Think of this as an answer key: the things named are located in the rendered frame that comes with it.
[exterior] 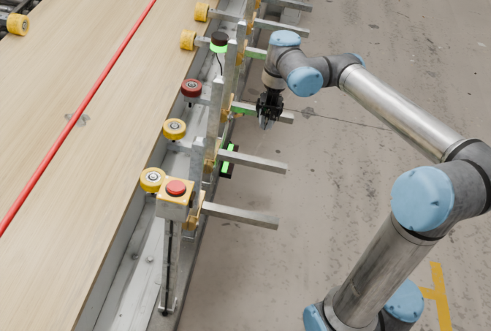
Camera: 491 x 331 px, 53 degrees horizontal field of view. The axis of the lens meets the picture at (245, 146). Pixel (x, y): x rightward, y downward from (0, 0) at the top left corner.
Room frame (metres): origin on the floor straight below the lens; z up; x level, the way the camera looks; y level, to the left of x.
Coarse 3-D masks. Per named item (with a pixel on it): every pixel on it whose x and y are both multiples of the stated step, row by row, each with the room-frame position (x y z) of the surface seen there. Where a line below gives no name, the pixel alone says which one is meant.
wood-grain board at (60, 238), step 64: (64, 0) 1.96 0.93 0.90; (128, 0) 2.07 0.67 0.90; (192, 0) 2.19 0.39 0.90; (0, 64) 1.42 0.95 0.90; (64, 64) 1.50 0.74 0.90; (128, 64) 1.58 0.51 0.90; (0, 128) 1.11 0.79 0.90; (128, 128) 1.22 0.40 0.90; (0, 192) 0.86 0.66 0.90; (64, 192) 0.90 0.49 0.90; (128, 192) 0.95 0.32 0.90; (0, 256) 0.66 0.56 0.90; (64, 256) 0.70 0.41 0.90; (0, 320) 0.50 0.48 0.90; (64, 320) 0.53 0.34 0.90
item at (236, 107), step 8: (184, 96) 1.51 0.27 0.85; (200, 96) 1.52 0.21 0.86; (208, 96) 1.53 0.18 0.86; (208, 104) 1.51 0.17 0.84; (232, 104) 1.51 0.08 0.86; (240, 104) 1.52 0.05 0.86; (248, 104) 1.53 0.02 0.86; (240, 112) 1.50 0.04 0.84; (248, 112) 1.50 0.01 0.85; (256, 112) 1.50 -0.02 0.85; (280, 120) 1.50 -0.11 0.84; (288, 120) 1.50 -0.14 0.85
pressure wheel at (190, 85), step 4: (184, 80) 1.54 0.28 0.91; (188, 80) 1.54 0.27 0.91; (192, 80) 1.55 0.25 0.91; (196, 80) 1.55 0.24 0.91; (184, 84) 1.52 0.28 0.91; (188, 84) 1.53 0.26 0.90; (192, 84) 1.52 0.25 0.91; (196, 84) 1.53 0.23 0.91; (200, 84) 1.54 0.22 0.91; (184, 88) 1.49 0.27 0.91; (188, 88) 1.49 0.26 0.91; (192, 88) 1.50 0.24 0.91; (196, 88) 1.50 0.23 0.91; (200, 88) 1.51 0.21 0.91; (184, 92) 1.49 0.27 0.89; (188, 92) 1.49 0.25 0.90; (192, 92) 1.49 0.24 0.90; (196, 92) 1.49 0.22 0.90; (200, 92) 1.51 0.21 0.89; (188, 96) 1.49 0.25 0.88; (192, 96) 1.49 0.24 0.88; (196, 96) 1.49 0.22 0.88
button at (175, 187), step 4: (172, 180) 0.73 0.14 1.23; (176, 180) 0.74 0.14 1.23; (168, 184) 0.72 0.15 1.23; (172, 184) 0.72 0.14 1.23; (176, 184) 0.73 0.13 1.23; (180, 184) 0.73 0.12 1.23; (184, 184) 0.73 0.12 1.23; (168, 188) 0.71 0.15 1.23; (172, 188) 0.71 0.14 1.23; (176, 188) 0.72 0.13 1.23; (180, 188) 0.72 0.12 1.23; (184, 188) 0.72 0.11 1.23; (172, 192) 0.70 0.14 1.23; (176, 192) 0.71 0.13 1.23; (180, 192) 0.71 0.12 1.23
